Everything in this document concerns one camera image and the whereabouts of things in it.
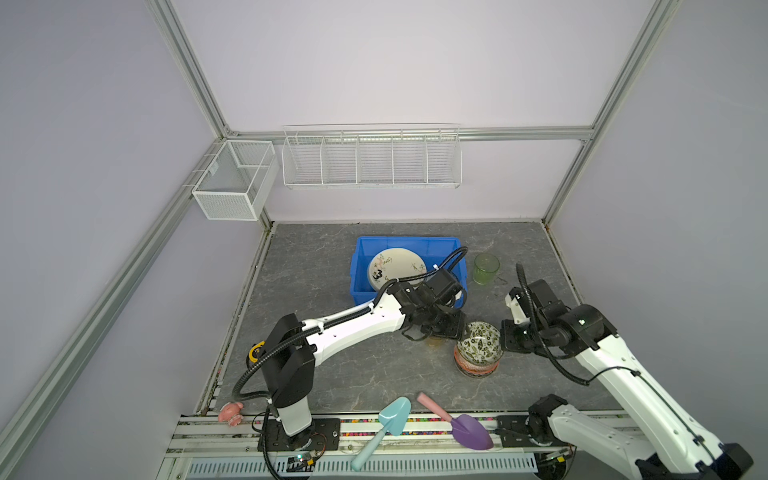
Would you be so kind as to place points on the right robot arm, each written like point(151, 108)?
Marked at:
point(586, 348)

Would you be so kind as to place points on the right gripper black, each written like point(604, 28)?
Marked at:
point(507, 340)

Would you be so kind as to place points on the yellow tape measure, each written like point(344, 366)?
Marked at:
point(255, 353)

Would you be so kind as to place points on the green glass cup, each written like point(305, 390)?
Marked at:
point(485, 268)

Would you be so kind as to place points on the light blue toy shovel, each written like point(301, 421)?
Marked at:
point(393, 419)

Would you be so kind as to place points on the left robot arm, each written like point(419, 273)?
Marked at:
point(282, 372)

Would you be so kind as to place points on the white wire wall rack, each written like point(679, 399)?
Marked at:
point(409, 155)

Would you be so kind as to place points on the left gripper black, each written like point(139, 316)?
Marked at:
point(457, 329)

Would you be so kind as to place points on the cream floral plate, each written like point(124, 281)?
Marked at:
point(394, 263)

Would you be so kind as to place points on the white mesh wall basket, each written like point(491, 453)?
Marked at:
point(237, 181)

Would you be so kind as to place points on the red patterned bowl underneath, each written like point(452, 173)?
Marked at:
point(473, 370)

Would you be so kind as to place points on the black white leaf bowl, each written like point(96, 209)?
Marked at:
point(480, 344)

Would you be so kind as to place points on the yellow glass cup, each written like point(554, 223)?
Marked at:
point(435, 342)

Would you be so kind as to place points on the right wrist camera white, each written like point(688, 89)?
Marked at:
point(518, 305)

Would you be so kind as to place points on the pink object at base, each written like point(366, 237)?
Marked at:
point(231, 414)

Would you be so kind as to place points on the purple toy shovel pink handle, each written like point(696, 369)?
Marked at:
point(466, 430)

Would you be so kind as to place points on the blue plastic bin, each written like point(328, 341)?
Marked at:
point(433, 250)

